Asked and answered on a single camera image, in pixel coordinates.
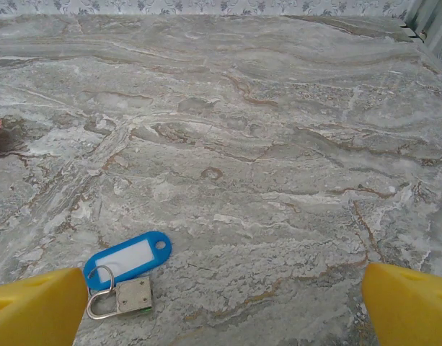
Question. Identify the aluminium corner post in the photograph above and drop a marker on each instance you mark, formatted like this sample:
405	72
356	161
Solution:
420	18

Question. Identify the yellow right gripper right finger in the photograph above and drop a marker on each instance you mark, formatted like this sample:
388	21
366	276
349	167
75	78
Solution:
411	310

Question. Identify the blue plastic key tag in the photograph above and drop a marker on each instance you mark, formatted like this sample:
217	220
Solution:
134	254

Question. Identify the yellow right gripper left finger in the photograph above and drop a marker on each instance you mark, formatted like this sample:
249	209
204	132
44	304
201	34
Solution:
36	310

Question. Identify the small silver padlock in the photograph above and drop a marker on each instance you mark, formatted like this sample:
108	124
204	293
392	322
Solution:
134	295

